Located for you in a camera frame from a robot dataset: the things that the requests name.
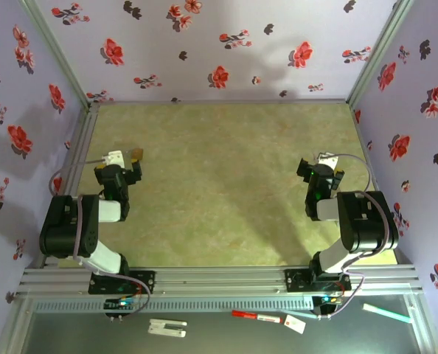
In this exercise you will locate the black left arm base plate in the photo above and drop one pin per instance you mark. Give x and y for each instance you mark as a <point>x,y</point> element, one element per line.
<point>147,282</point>

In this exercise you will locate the wide aluminium mounting beam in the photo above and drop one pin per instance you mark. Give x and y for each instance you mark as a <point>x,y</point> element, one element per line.
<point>222,280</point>

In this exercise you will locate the white card with red logo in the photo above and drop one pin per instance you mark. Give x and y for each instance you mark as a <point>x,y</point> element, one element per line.
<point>294,323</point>

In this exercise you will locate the white plastic clip device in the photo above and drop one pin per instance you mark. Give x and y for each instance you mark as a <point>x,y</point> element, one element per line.
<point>167,328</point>

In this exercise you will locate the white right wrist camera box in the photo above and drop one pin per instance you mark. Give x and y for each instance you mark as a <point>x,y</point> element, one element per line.
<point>327,159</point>

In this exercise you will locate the brass padlock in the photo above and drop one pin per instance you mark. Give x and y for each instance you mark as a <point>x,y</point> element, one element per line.
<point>138,153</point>

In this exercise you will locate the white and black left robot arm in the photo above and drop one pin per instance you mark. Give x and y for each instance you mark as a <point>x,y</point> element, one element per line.
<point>68,228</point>

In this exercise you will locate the white and teal stick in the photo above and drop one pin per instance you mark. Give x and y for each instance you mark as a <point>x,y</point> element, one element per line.
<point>388,313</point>

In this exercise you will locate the aluminium corner post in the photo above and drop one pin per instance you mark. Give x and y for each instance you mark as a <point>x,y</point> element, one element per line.
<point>381,51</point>
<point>56,55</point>

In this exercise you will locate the red marker pen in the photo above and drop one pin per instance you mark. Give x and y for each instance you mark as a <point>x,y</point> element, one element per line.
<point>256,316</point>

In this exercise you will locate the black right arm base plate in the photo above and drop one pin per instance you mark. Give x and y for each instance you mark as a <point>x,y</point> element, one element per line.
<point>294,281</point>

